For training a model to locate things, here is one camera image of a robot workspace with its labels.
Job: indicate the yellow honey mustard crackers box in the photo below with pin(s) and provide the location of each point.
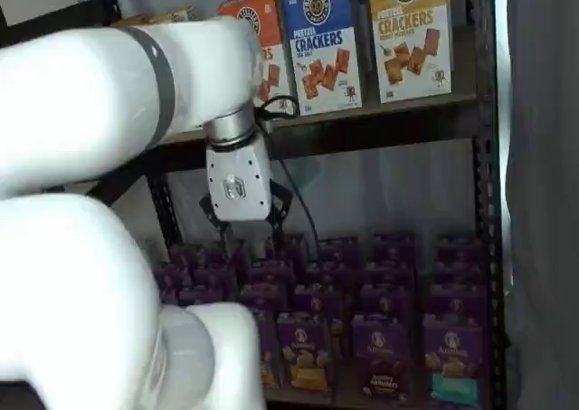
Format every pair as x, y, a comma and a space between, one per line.
409, 43

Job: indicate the purple Annie's snack box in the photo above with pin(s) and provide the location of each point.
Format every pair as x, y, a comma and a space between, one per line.
269, 272
460, 272
392, 247
262, 298
185, 257
390, 273
386, 300
169, 279
457, 300
338, 249
326, 273
319, 299

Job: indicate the orange cheddar pretzel crackers box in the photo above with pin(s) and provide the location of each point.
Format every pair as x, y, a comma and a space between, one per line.
271, 34

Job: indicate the purple Annie's box orange label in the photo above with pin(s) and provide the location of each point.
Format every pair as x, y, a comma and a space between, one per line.
305, 351

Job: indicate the grey fabric curtain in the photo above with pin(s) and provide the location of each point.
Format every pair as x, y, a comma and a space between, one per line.
543, 202

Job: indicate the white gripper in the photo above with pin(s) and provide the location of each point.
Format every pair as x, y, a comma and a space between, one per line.
237, 179

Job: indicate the Simple Mills almond bar box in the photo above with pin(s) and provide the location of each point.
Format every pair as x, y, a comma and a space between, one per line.
183, 14

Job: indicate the blue sea salt crackers box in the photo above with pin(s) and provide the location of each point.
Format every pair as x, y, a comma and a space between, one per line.
323, 43

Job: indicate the black metal shelf rack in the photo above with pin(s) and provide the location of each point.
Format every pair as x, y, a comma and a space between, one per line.
488, 202

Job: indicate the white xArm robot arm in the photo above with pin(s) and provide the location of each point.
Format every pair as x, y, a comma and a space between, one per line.
90, 88

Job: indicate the purple Annie's box teal label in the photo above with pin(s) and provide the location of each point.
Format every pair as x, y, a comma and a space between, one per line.
454, 360

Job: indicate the purple Annie's box brown patch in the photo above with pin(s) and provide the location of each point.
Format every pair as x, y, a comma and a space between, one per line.
383, 360

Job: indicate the wooden shelf board with crackers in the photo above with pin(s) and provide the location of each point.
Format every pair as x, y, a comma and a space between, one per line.
407, 105

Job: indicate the purple Annie's hidden veggies box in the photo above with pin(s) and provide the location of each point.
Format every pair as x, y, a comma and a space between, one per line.
267, 351

